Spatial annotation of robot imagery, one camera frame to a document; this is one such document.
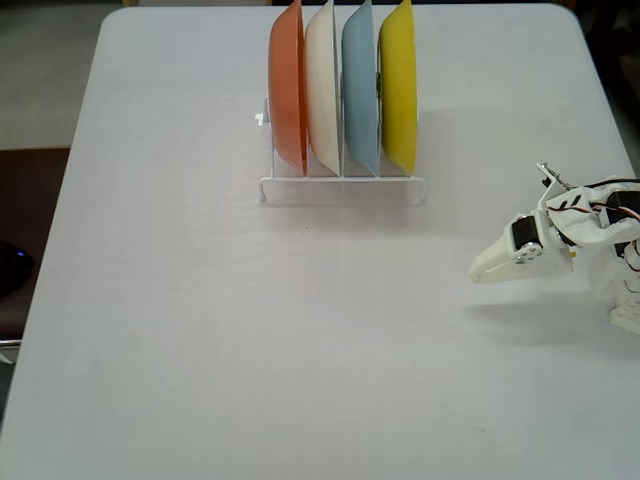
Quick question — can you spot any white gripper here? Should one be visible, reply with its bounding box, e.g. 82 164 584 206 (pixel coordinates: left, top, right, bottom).
468 186 622 286

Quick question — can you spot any yellow plate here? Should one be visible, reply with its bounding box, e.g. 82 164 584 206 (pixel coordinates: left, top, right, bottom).
377 0 420 177

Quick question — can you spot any light blue plate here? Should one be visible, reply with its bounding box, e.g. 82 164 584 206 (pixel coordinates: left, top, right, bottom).
341 0 380 178

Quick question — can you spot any cream white plate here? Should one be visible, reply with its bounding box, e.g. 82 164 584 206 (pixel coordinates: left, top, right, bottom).
303 0 346 178

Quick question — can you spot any orange plate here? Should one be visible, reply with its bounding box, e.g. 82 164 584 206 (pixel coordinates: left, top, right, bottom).
267 0 310 177

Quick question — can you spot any dark brown side table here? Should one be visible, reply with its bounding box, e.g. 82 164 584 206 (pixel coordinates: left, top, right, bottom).
0 147 72 346

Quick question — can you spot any black computer mouse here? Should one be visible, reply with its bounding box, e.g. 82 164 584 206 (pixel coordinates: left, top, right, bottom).
0 239 35 297

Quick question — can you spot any red black servo cable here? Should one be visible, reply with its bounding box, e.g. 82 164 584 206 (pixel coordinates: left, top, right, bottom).
547 192 640 274

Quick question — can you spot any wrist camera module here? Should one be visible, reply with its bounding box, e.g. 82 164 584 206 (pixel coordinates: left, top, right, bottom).
535 160 574 194

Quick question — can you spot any black camera cable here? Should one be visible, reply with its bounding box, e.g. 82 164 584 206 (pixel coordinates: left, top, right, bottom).
582 176 640 192

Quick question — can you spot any white wire dish rack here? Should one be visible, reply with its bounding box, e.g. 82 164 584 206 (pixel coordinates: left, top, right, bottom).
253 94 429 207

